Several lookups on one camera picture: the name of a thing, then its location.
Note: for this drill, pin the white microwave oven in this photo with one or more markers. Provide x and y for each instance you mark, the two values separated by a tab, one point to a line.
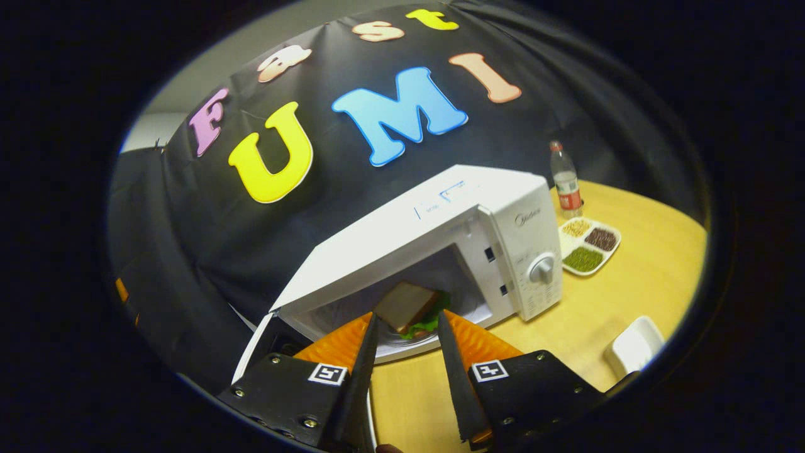
390	239

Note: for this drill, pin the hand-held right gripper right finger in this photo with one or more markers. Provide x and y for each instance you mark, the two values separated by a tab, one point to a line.
459	390

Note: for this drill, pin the clear bottle with red label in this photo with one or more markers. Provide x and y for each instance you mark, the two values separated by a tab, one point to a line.
568	189

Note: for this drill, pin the glass turntable plate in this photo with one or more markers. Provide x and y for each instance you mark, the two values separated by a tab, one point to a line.
393	340

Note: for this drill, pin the white divided plate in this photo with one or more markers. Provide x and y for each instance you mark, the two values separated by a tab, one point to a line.
568	244

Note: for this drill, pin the pile of yellow soybeans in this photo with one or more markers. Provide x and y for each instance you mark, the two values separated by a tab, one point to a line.
576	228

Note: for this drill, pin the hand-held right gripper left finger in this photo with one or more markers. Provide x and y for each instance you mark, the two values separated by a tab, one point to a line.
358	390

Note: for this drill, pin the small white tray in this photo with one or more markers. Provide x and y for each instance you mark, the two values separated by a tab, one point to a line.
632	346

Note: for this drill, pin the pile of green beans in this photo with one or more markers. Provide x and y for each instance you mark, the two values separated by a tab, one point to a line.
583	259

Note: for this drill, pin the bread sandwich with lettuce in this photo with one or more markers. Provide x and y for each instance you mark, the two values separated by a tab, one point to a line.
402	305

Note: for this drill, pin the pile of dark red beans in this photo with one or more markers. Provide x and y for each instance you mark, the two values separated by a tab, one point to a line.
601	239

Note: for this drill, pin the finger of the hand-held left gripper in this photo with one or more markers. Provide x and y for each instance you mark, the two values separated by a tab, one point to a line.
122	289

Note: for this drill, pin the black backdrop cloth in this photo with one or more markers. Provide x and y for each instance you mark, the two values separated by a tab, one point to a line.
220	251

